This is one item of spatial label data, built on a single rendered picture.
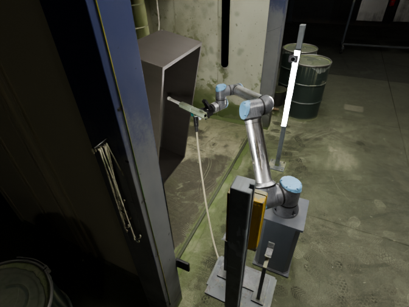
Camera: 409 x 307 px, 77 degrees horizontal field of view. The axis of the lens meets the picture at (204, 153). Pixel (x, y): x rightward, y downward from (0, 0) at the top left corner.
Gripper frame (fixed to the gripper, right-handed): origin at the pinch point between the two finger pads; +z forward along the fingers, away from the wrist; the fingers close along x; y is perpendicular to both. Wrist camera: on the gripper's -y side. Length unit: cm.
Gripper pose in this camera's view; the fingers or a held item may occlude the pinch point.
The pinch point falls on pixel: (194, 114)
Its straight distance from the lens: 212.0
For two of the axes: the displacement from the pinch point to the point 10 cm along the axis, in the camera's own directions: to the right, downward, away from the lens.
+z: -7.2, 4.3, -5.5
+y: 0.3, 8.1, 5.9
